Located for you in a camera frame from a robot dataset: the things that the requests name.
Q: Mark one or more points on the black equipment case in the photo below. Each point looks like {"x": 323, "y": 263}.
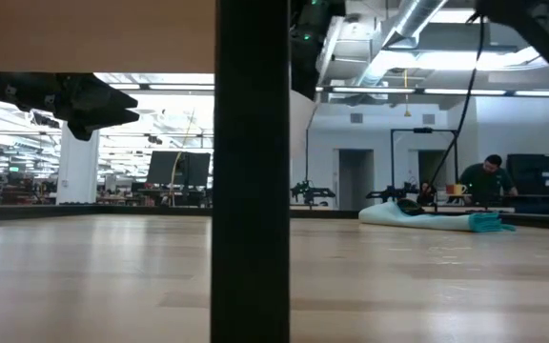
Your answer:
{"x": 536, "y": 174}

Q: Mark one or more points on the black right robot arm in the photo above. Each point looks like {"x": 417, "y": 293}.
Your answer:
{"x": 541, "y": 24}

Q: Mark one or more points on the silver ventilation duct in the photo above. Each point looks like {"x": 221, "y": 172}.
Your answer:
{"x": 412, "y": 21}

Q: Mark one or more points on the person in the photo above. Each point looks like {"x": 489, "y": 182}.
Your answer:
{"x": 427, "y": 194}
{"x": 486, "y": 183}

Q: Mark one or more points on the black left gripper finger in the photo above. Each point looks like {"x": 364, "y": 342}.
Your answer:
{"x": 95, "y": 93}
{"x": 95, "y": 121}

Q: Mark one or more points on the black frame stand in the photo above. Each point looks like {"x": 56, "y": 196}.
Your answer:
{"x": 392, "y": 157}

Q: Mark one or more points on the yellow background mug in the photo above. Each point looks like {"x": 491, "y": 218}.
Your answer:
{"x": 458, "y": 189}

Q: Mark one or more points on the black computer monitor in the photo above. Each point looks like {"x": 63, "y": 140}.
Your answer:
{"x": 162, "y": 167}
{"x": 199, "y": 169}

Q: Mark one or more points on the teal cloth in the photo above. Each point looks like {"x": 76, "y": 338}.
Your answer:
{"x": 486, "y": 223}

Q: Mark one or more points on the black shelf post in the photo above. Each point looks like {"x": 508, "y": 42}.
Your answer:
{"x": 250, "y": 190}

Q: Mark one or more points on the black background robot arm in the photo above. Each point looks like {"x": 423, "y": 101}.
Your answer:
{"x": 389, "y": 194}
{"x": 312, "y": 192}

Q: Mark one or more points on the wooden shelf board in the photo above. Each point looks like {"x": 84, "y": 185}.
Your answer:
{"x": 88, "y": 35}

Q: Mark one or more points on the white pillar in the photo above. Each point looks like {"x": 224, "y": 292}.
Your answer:
{"x": 78, "y": 167}

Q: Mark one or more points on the white folded cloth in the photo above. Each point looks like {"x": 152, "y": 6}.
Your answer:
{"x": 389, "y": 219}

